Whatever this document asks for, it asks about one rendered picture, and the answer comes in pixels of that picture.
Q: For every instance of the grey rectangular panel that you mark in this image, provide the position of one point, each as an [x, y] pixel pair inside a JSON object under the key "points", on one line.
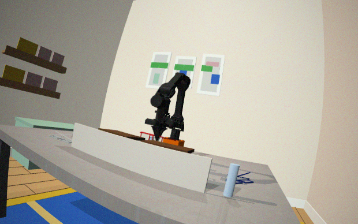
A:
{"points": [[170, 166]]}

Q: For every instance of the blue glasses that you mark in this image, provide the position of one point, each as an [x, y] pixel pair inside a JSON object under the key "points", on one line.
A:
{"points": [[243, 181]]}

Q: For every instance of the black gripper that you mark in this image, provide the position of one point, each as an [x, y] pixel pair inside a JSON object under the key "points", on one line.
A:
{"points": [[157, 126]]}

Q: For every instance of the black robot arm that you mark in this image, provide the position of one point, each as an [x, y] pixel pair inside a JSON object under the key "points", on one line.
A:
{"points": [[161, 100]]}

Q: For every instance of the red glasses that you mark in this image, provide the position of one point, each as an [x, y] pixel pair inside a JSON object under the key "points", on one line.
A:
{"points": [[147, 136]]}

